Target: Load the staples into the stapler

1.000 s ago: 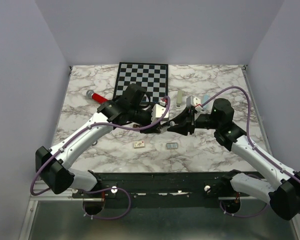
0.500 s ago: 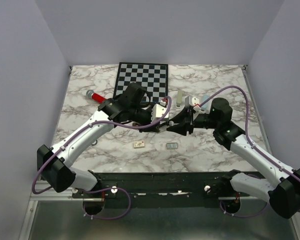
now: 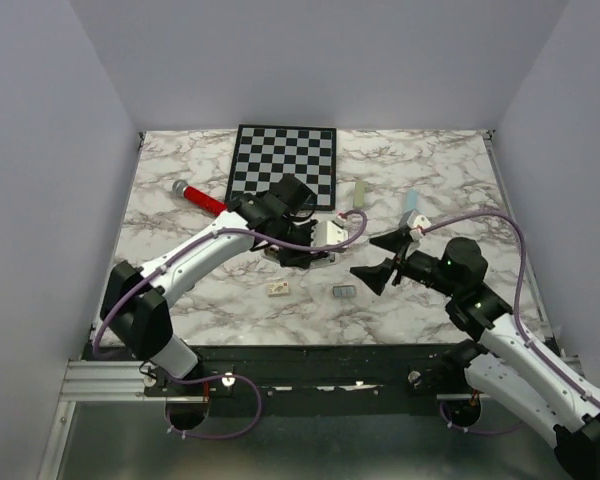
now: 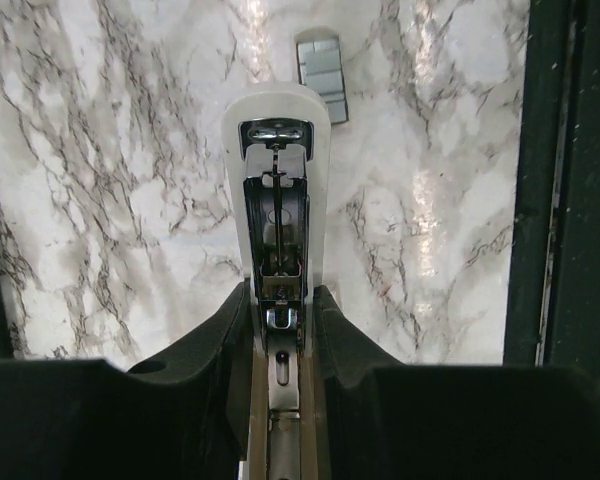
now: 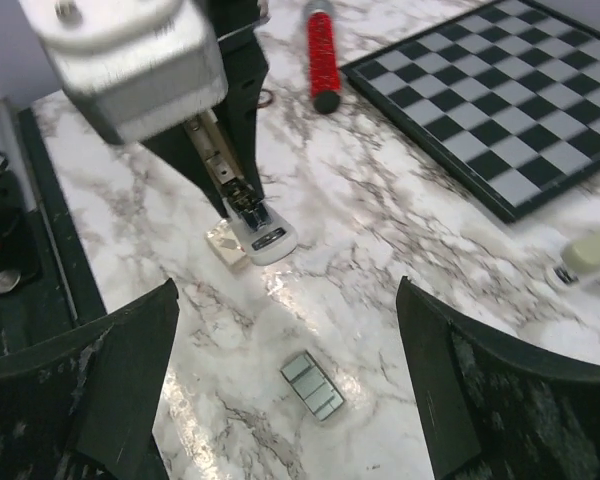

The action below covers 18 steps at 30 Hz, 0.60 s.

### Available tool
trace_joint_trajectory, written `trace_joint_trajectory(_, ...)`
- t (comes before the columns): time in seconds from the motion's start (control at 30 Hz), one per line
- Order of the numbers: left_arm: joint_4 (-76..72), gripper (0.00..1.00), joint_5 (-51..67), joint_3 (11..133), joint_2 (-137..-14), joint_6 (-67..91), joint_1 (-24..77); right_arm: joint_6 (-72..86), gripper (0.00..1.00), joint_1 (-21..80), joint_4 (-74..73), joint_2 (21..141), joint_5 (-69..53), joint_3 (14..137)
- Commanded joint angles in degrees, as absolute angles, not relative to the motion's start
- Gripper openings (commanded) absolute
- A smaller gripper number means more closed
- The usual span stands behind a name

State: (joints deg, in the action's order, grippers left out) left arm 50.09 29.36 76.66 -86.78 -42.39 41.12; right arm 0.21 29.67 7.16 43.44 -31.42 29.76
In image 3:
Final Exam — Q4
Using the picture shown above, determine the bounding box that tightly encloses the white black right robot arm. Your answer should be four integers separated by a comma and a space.
350, 227, 600, 479

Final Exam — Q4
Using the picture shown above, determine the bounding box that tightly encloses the red glitter toy microphone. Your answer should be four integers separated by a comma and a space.
172, 180, 227, 217

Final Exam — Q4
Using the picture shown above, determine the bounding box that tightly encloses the black white chessboard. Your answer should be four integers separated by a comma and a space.
225, 124, 337, 211

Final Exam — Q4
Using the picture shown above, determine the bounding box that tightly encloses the pale green stapler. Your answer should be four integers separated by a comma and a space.
352, 180, 366, 209

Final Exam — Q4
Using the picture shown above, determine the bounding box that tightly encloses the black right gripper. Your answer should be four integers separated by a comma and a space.
350, 227, 460, 297

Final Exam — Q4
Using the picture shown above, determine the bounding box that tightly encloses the aluminium rail right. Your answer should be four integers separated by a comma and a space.
436, 391, 478, 402

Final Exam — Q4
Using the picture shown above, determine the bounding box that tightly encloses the small staple box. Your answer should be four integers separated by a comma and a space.
267, 281, 290, 297

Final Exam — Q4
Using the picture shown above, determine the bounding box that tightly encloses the grey staple strip tray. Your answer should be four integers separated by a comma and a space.
332, 285, 357, 299

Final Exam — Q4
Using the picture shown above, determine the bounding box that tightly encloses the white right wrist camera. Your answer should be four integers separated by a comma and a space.
399, 209, 431, 241

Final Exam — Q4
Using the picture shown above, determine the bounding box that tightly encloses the aluminium rail left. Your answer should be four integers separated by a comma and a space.
59, 358, 166, 401

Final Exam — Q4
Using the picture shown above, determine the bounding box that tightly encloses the light blue stapler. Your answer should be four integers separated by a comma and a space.
404, 189, 419, 213

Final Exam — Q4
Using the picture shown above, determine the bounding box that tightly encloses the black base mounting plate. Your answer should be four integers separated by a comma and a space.
79, 343, 536, 416

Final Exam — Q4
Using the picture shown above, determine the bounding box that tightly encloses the aluminium rail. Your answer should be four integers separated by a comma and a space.
59, 358, 166, 401
436, 391, 478, 402

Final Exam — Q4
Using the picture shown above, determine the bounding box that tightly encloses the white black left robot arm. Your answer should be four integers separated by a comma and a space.
93, 174, 317, 395

